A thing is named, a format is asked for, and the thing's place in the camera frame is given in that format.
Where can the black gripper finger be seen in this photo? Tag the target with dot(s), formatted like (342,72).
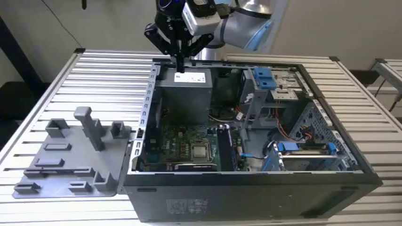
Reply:
(200,44)
(156,35)

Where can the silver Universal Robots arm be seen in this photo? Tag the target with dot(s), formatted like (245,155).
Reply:
(237,30)

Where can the black RAM slot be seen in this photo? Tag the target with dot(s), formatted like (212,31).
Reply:
(223,148)
(227,148)

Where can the blue drive bay latch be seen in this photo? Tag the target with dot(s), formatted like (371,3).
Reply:
(261,74)

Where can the grey power supply unit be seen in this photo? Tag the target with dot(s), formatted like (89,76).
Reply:
(184,99)

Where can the grey metal drive cage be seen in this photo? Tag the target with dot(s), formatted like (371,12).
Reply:
(283,95)

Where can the green motherboard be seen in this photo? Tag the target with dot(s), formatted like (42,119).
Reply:
(173,139)

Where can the black stand leg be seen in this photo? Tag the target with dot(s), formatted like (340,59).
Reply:
(18,51)

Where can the silver CPU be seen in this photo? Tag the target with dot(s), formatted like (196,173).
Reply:
(200,152)

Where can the hard disk in blue carrier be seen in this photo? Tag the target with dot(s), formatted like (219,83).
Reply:
(287,146)

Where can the black box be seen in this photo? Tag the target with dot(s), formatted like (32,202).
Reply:
(363,77)

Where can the grey plastic parts rack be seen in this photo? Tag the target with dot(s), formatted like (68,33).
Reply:
(77,164)

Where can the metal slat side table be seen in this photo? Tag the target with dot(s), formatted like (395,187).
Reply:
(388,70)

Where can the black open PC case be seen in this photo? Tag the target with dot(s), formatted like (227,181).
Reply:
(219,195)

